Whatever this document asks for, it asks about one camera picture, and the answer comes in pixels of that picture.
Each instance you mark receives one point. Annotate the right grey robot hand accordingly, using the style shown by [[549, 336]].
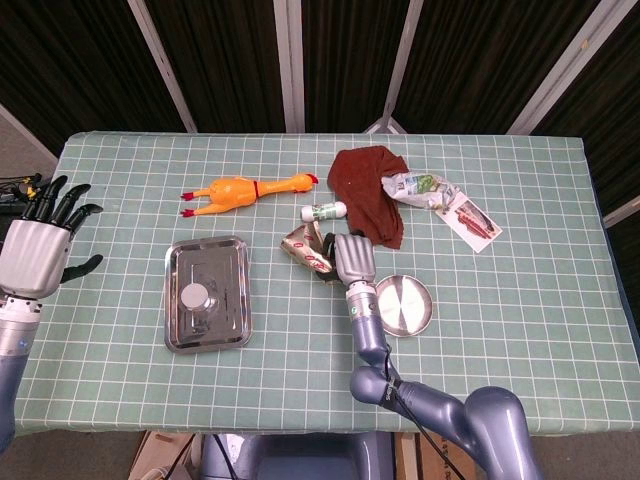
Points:
[[355, 257]]

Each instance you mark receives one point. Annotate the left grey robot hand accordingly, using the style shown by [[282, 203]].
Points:
[[30, 255]]

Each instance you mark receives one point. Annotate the crinkled snack wrapper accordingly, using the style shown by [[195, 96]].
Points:
[[305, 247]]

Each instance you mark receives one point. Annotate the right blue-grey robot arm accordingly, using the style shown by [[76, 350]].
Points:
[[450, 415]]

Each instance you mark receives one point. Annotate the white green-label bottle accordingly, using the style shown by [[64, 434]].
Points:
[[325, 212]]

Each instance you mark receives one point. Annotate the brown cloth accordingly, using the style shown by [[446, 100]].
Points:
[[362, 190]]

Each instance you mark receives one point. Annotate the round steel plate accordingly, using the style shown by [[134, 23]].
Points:
[[405, 310]]

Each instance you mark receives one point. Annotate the white card with meat photo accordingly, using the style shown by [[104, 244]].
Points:
[[475, 225]]

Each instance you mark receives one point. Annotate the green checked tablecloth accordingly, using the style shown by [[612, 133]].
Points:
[[320, 380]]

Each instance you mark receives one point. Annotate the rectangular steel tray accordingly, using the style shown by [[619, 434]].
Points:
[[230, 300]]

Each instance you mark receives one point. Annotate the yellow rubber chicken toy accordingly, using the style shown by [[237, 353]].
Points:
[[235, 192]]

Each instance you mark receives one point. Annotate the blue-grey robot torso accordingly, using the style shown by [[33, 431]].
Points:
[[300, 457]]

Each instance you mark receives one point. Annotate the white partition frame post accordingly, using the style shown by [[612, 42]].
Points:
[[290, 65], [560, 75], [160, 65], [397, 65]]

